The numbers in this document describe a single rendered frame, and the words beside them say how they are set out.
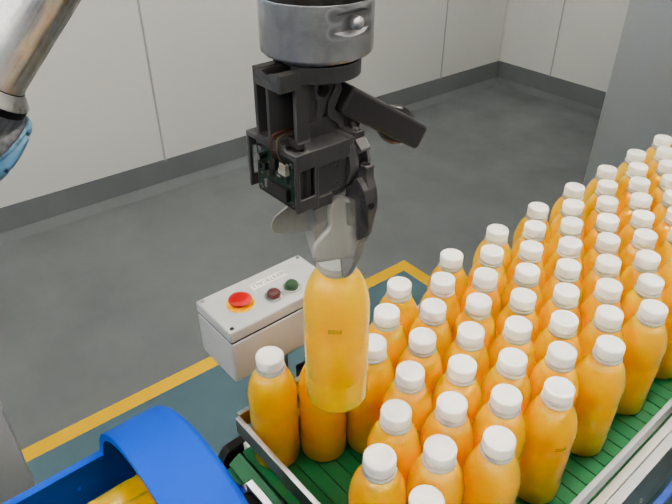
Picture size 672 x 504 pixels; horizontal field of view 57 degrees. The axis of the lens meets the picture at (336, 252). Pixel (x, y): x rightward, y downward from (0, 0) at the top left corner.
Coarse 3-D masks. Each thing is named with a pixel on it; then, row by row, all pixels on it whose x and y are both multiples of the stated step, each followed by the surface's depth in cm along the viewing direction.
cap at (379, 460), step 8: (368, 448) 72; (376, 448) 72; (384, 448) 72; (368, 456) 71; (376, 456) 71; (384, 456) 71; (392, 456) 71; (368, 464) 70; (376, 464) 70; (384, 464) 70; (392, 464) 70; (368, 472) 70; (376, 472) 69; (384, 472) 69; (392, 472) 70
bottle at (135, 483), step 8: (128, 480) 64; (136, 480) 63; (112, 488) 63; (120, 488) 62; (128, 488) 62; (136, 488) 62; (144, 488) 62; (104, 496) 62; (112, 496) 61; (120, 496) 61; (128, 496) 61; (136, 496) 61
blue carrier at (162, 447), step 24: (168, 408) 62; (120, 432) 60; (144, 432) 58; (168, 432) 58; (192, 432) 58; (96, 456) 67; (120, 456) 70; (144, 456) 55; (168, 456) 55; (192, 456) 55; (216, 456) 56; (48, 480) 65; (72, 480) 67; (96, 480) 69; (120, 480) 72; (144, 480) 53; (168, 480) 53; (192, 480) 54; (216, 480) 54
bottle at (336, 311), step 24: (312, 288) 62; (336, 288) 61; (360, 288) 62; (312, 312) 63; (336, 312) 62; (360, 312) 63; (312, 336) 65; (336, 336) 63; (360, 336) 65; (312, 360) 66; (336, 360) 65; (360, 360) 66; (312, 384) 69; (336, 384) 67; (360, 384) 69; (336, 408) 69
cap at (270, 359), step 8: (264, 352) 85; (272, 352) 85; (280, 352) 85; (256, 360) 84; (264, 360) 84; (272, 360) 84; (280, 360) 84; (264, 368) 83; (272, 368) 83; (280, 368) 84
